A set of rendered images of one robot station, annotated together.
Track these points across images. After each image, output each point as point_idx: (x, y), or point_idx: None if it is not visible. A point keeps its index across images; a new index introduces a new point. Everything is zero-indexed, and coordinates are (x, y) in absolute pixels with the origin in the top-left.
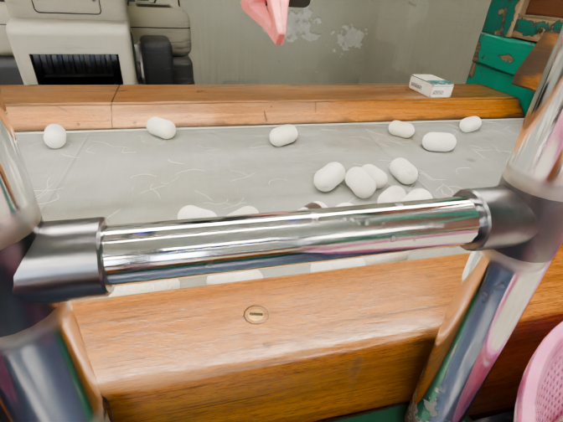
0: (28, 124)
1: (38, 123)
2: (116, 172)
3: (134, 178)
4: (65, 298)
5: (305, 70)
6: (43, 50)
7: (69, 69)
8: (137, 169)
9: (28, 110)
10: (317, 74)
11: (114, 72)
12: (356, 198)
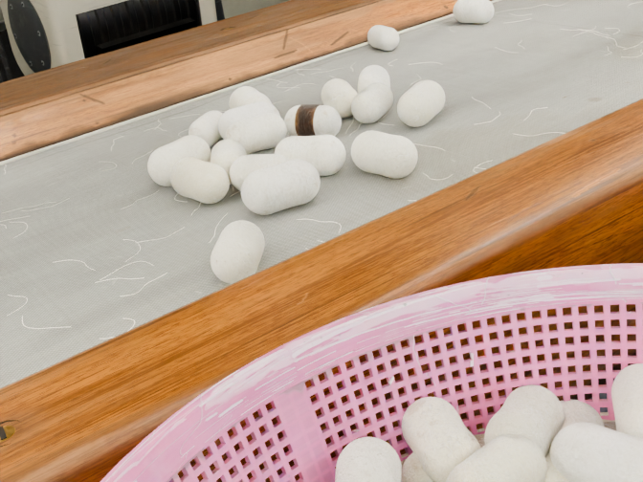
0: (399, 20)
1: (408, 16)
2: (602, 10)
3: (633, 7)
4: None
5: (246, 2)
6: (96, 3)
7: (129, 28)
8: (614, 5)
9: (387, 4)
10: (270, 2)
11: (190, 14)
12: None
